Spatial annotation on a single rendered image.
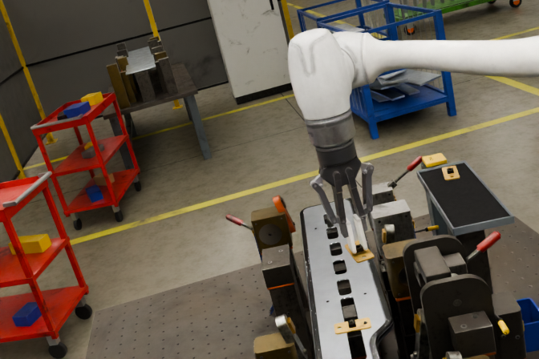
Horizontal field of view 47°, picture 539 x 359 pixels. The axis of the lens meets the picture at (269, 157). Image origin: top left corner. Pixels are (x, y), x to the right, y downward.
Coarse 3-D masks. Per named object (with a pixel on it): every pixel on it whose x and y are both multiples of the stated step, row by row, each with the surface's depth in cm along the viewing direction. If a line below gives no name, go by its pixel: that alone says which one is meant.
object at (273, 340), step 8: (264, 336) 140; (272, 336) 139; (280, 336) 138; (256, 344) 138; (264, 344) 137; (272, 344) 136; (280, 344) 135; (288, 344) 135; (256, 352) 135; (264, 352) 134; (272, 352) 134; (280, 352) 134; (288, 352) 134; (296, 352) 135
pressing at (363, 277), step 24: (312, 216) 201; (312, 240) 186; (336, 240) 182; (312, 264) 173; (360, 264) 167; (312, 288) 162; (336, 288) 159; (360, 288) 156; (312, 312) 152; (336, 312) 149; (360, 312) 147; (384, 312) 144; (336, 336) 141; (384, 336) 138
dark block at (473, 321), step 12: (480, 312) 118; (456, 324) 116; (468, 324) 115; (480, 324) 114; (456, 336) 114; (468, 336) 114; (480, 336) 114; (492, 336) 114; (456, 348) 115; (468, 348) 115; (480, 348) 115; (492, 348) 115
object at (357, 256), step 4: (356, 244) 130; (360, 244) 128; (348, 248) 129; (356, 248) 126; (360, 248) 126; (352, 252) 127; (356, 252) 126; (360, 252) 126; (364, 252) 126; (368, 252) 125; (352, 256) 126; (356, 256) 125; (360, 256) 125; (368, 256) 124; (372, 256) 124; (356, 260) 124; (360, 260) 123; (364, 260) 123
